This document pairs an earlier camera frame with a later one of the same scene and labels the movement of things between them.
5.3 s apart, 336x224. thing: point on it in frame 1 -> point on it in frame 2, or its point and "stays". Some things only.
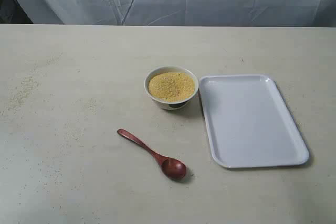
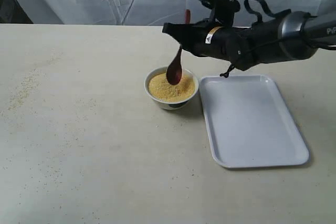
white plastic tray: (250, 125) stays
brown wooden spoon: (172, 167) -> (174, 70)
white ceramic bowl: (170, 87) stays
